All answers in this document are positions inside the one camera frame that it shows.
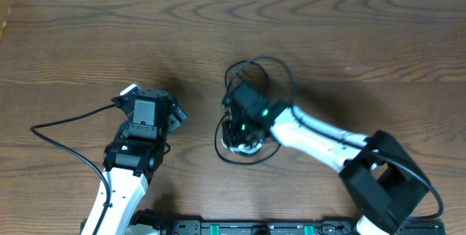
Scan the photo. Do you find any left camera cable black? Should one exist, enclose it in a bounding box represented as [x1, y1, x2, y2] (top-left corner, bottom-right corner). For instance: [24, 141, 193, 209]
[30, 103, 123, 235]

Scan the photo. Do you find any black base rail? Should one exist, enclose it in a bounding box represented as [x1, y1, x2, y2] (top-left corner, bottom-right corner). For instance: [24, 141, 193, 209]
[79, 209, 447, 235]

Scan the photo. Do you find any white usb cable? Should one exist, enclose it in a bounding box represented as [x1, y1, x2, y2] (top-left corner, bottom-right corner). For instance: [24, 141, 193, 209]
[221, 136, 265, 156]

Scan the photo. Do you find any right camera cable black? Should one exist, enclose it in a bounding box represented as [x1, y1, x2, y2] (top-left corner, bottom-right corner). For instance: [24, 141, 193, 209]
[221, 55, 445, 221]

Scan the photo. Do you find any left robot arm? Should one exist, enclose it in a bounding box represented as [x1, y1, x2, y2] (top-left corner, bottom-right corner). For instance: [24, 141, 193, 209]
[81, 84, 187, 234]

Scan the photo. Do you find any black usb cable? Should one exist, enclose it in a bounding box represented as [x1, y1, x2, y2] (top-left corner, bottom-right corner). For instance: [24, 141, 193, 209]
[221, 118, 266, 155]

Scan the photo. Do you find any camera cable black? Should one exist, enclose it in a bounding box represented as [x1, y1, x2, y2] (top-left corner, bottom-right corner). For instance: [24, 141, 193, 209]
[221, 55, 445, 221]
[30, 103, 123, 235]

